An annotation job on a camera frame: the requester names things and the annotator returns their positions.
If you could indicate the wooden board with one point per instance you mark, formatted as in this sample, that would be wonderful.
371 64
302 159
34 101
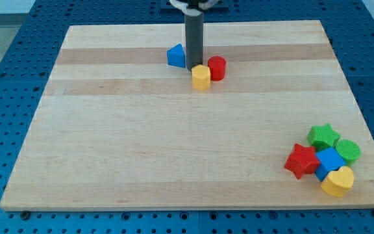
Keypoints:
118 129

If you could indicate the green star block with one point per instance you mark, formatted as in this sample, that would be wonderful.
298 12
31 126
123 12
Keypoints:
322 137

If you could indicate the blue cube block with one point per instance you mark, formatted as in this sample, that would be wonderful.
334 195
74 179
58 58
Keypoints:
330 160

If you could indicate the red star block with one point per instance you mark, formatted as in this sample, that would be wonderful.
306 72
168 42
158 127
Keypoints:
302 160

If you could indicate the green cylinder block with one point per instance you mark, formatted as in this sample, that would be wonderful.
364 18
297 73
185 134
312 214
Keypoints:
349 151

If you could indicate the yellow hexagon block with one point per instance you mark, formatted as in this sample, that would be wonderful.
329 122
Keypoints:
201 77

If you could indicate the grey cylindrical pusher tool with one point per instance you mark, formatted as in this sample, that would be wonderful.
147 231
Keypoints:
193 23

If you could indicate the red cylinder block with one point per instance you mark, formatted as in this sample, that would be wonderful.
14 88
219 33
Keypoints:
217 65

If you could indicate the yellow heart block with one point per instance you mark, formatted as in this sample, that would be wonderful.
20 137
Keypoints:
338 183

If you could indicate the blue triangle block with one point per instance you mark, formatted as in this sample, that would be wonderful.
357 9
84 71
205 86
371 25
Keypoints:
176 56

